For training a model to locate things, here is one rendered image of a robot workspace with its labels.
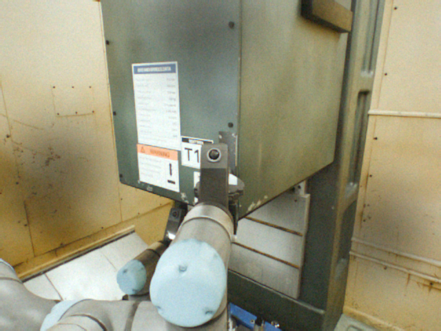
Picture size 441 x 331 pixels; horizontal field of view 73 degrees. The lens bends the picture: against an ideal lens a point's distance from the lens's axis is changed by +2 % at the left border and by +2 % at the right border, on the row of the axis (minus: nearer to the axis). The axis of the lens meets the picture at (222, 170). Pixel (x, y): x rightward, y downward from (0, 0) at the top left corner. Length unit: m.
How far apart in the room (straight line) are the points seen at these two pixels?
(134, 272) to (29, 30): 1.33
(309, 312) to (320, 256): 0.30
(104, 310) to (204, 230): 0.16
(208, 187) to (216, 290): 0.19
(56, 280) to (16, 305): 1.39
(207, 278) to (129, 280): 0.54
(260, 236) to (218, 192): 1.03
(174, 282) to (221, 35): 0.47
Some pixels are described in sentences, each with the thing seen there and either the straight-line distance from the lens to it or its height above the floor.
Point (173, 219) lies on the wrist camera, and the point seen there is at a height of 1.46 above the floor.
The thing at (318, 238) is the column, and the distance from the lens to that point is 1.38.
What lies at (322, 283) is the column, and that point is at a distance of 1.48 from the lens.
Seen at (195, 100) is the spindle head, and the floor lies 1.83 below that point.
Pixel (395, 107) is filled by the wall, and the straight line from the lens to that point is 1.54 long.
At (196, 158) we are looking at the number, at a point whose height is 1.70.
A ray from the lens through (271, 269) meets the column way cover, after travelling 1.54.
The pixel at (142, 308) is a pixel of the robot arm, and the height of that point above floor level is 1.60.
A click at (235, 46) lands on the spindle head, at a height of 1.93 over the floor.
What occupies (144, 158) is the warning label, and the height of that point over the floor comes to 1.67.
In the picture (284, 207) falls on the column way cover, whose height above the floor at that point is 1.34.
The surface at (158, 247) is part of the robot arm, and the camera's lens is 0.90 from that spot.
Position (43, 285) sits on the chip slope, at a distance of 1.97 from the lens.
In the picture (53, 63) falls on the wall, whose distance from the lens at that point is 1.83.
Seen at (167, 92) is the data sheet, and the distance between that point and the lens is 0.73.
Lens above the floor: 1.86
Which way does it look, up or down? 16 degrees down
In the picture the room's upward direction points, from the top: straight up
